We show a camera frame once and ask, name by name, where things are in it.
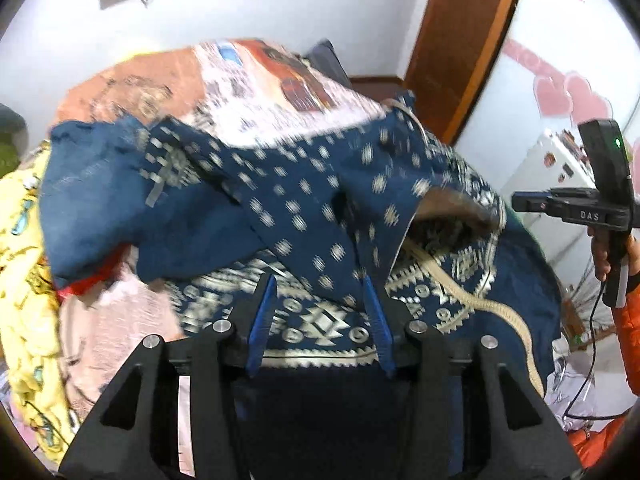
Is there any wooden door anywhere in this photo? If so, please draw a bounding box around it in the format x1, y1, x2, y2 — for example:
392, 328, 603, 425
404, 0, 518, 144

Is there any grey neck pillow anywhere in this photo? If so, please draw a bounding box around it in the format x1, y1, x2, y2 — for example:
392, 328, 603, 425
0, 104, 28, 154

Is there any black cable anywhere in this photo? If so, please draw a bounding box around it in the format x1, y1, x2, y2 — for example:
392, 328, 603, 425
562, 278, 626, 422

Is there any orange sleeve forearm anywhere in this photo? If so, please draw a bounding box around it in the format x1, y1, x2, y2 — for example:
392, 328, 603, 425
567, 275, 640, 467

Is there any red garment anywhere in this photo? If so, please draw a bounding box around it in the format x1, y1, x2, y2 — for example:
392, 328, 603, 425
56, 246, 128, 301

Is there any yellow cartoon garment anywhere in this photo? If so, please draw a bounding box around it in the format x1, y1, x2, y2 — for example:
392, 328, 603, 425
1, 141, 77, 464

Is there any right hand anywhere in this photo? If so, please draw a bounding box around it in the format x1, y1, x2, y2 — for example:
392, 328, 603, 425
587, 228, 640, 282

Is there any grey backpack on floor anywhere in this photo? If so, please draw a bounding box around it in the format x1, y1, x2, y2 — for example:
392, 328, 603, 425
304, 39, 352, 88

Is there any navy patterned hooded sweater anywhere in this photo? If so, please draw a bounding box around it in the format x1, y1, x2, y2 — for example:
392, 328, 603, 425
137, 102, 560, 479

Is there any blue denim garment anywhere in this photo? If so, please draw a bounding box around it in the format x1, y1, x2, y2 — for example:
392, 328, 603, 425
39, 115, 162, 289

